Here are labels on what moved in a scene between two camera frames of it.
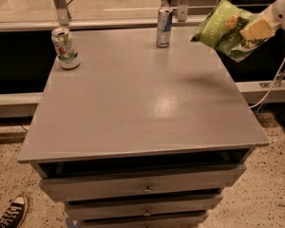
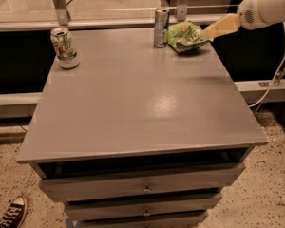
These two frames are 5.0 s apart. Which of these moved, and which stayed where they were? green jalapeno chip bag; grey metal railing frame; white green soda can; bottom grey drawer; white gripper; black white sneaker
Moved: white gripper; green jalapeno chip bag
Stayed: bottom grey drawer; white green soda can; grey metal railing frame; black white sneaker
